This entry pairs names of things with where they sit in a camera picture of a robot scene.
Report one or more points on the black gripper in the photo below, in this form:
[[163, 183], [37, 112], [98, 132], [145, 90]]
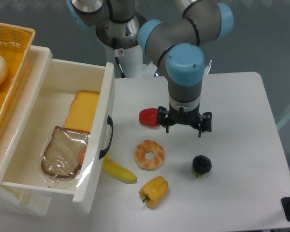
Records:
[[193, 118]]

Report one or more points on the white top drawer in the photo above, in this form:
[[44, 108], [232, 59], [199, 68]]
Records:
[[63, 80]]

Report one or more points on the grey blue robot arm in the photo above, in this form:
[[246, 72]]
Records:
[[175, 50]]

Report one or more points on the red bell pepper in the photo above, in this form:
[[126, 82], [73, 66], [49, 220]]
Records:
[[148, 117]]

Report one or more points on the dark purple eggplant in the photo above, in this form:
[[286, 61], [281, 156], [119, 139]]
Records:
[[201, 165]]

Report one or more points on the orange glazed donut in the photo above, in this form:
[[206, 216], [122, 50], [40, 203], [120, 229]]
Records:
[[149, 155]]

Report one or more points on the yellow bell pepper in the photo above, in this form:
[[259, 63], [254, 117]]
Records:
[[154, 191]]

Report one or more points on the yellow banana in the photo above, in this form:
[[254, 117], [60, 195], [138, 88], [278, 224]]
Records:
[[118, 172]]

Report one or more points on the yellow cake slice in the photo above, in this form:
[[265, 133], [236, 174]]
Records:
[[82, 111]]

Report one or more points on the brown bread slice in wrap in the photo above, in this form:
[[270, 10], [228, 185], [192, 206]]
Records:
[[60, 158]]

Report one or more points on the orange woven basket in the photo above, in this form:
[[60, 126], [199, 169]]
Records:
[[15, 42]]

